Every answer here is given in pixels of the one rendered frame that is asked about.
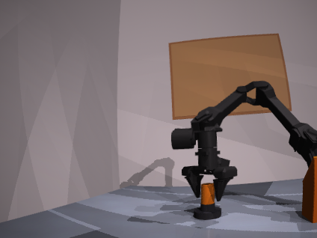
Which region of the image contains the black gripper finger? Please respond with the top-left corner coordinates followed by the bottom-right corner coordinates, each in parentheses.
top-left (185, 175), bottom-right (204, 198)
top-left (213, 177), bottom-right (234, 201)

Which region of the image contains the orange knob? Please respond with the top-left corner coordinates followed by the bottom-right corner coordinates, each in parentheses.
top-left (201, 183), bottom-right (215, 205)

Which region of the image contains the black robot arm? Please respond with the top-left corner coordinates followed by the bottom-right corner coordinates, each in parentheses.
top-left (171, 81), bottom-right (317, 167)

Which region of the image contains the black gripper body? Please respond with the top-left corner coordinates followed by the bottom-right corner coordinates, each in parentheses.
top-left (182, 147), bottom-right (238, 180)

